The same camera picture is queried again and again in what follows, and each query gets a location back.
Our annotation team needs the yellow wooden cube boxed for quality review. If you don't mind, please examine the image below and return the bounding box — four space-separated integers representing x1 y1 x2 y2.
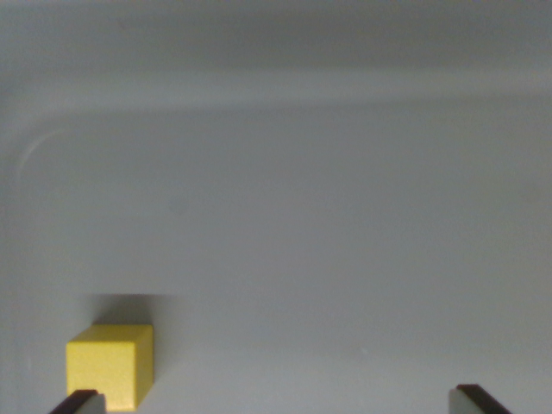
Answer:
66 323 154 411

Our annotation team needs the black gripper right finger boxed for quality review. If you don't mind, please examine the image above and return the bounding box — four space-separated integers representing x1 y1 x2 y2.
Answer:
448 383 513 414

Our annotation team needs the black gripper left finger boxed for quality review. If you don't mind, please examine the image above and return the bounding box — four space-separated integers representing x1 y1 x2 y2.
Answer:
48 389 107 414

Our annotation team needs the grey plastic bin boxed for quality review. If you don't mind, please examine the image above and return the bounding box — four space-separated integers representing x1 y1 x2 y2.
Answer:
0 0 552 414

